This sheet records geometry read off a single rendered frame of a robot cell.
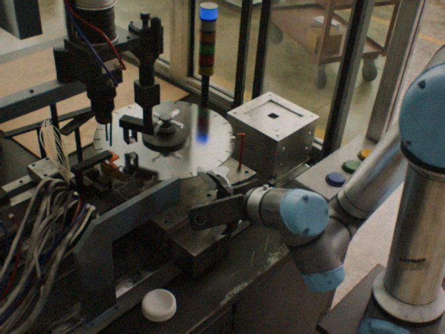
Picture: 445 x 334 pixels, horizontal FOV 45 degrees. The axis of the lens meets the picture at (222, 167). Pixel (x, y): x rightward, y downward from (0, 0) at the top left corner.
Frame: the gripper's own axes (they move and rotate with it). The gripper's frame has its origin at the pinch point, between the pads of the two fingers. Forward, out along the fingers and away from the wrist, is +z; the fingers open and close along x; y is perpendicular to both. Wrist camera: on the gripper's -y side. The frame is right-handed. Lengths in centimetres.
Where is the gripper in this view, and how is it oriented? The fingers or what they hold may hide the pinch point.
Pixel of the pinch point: (202, 201)
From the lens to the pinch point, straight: 117.8
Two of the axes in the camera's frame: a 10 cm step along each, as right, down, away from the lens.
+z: -5.0, -0.2, 8.6
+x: -2.3, -9.6, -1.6
